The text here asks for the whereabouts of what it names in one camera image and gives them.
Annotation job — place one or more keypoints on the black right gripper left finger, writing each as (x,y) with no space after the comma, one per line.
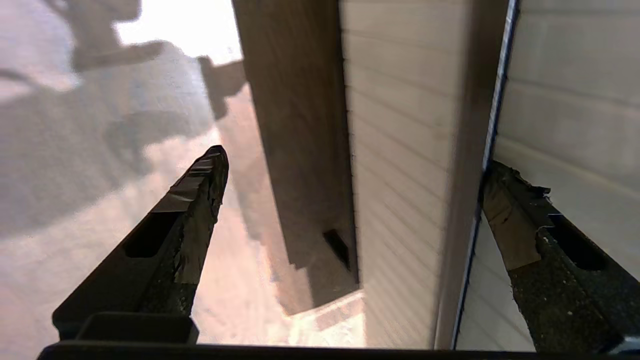
(165,260)

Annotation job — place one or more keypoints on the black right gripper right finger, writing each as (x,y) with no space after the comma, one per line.
(560,290)

